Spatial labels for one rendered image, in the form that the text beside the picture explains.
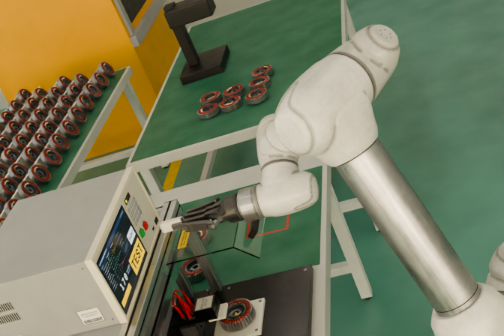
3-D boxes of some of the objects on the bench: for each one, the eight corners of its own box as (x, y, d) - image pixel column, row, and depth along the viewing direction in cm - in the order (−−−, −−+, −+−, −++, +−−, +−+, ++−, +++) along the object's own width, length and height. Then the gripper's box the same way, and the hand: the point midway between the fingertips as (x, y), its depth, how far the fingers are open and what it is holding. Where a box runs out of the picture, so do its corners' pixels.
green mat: (322, 165, 297) (322, 165, 297) (319, 264, 244) (319, 263, 244) (108, 224, 321) (107, 223, 321) (63, 325, 268) (63, 325, 268)
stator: (179, 286, 262) (175, 277, 261) (188, 264, 272) (184, 256, 270) (208, 281, 258) (204, 272, 257) (217, 259, 267) (212, 251, 266)
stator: (258, 303, 233) (253, 293, 231) (254, 328, 223) (249, 319, 222) (224, 310, 236) (220, 301, 234) (219, 336, 226) (214, 327, 225)
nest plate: (265, 300, 235) (264, 297, 234) (261, 334, 222) (259, 331, 221) (220, 310, 239) (218, 307, 238) (214, 345, 226) (212, 342, 225)
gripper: (244, 231, 201) (162, 252, 207) (249, 204, 212) (171, 224, 218) (233, 208, 198) (150, 231, 204) (238, 181, 209) (160, 203, 215)
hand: (172, 224), depth 210 cm, fingers closed
